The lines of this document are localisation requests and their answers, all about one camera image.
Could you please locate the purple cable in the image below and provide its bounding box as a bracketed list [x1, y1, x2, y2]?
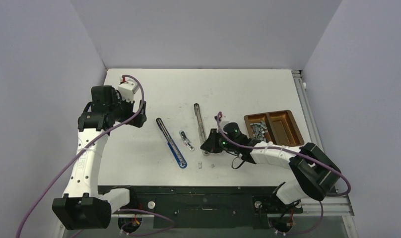
[15, 74, 175, 238]
[215, 112, 352, 237]

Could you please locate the light blue staple box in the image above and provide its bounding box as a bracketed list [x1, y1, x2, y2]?
[179, 130, 195, 151]

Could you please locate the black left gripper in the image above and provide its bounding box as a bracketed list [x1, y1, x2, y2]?
[109, 91, 146, 128]

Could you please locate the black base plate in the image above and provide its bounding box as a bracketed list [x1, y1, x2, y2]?
[112, 186, 306, 235]

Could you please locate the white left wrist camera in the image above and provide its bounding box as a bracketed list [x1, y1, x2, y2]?
[118, 81, 139, 103]

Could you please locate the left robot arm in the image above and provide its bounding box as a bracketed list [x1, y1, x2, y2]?
[52, 82, 146, 230]

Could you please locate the silver black stapler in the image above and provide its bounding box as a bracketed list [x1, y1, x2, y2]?
[194, 103, 206, 145]

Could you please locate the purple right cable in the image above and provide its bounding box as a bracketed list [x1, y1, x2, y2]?
[215, 112, 352, 237]

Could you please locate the pile of grey staples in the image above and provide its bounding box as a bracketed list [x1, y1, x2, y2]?
[250, 120, 270, 142]

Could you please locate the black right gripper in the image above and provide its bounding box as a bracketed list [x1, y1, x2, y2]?
[201, 128, 238, 153]

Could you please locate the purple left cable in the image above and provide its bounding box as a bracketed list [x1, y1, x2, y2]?
[15, 74, 175, 238]

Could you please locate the blue stapler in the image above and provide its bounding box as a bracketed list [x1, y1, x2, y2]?
[155, 118, 187, 169]

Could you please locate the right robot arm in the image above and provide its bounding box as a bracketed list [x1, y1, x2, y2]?
[200, 122, 341, 212]

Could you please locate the brown plastic divided tray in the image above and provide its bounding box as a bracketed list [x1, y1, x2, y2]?
[244, 110, 304, 146]

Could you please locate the aluminium frame rail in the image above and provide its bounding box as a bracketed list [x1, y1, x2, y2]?
[57, 69, 356, 219]

